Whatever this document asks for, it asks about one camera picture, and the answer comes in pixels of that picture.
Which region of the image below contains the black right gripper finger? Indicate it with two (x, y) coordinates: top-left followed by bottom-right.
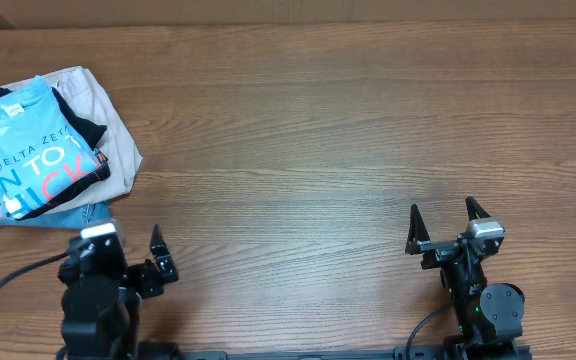
(405, 204), (431, 255)
(465, 196), (491, 221)

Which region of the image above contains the light blue t-shirt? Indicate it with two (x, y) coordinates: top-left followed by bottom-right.
(0, 74), (100, 221)

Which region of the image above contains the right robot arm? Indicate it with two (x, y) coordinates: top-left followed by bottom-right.
(405, 196), (530, 359)

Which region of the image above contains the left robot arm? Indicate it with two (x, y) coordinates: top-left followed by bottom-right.
(58, 220), (181, 360)

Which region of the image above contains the light blue bottom garment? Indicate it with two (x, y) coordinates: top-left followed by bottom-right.
(0, 202), (112, 230)

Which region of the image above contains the black folded garment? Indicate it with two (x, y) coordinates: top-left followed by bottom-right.
(0, 84), (112, 222)

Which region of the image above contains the beige folded garment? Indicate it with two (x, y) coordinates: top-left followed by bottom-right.
(0, 66), (143, 221)

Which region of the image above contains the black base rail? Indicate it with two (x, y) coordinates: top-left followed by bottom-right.
(137, 340), (532, 360)

